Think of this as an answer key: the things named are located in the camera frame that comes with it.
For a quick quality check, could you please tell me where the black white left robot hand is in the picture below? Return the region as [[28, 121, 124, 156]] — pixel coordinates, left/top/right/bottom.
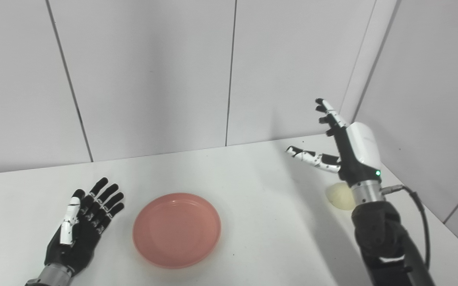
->
[[44, 177, 125, 277]]

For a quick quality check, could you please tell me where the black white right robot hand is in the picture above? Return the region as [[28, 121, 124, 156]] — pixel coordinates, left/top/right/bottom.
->
[[285, 98, 383, 187]]

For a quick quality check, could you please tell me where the cream steamed bun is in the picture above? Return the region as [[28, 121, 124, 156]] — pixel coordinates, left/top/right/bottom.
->
[[325, 182, 356, 211]]

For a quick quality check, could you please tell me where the pink round plate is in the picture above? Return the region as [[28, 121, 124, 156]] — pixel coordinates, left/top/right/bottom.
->
[[132, 193, 222, 270]]

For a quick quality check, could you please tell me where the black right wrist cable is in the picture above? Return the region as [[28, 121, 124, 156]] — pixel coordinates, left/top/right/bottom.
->
[[380, 184, 431, 271]]

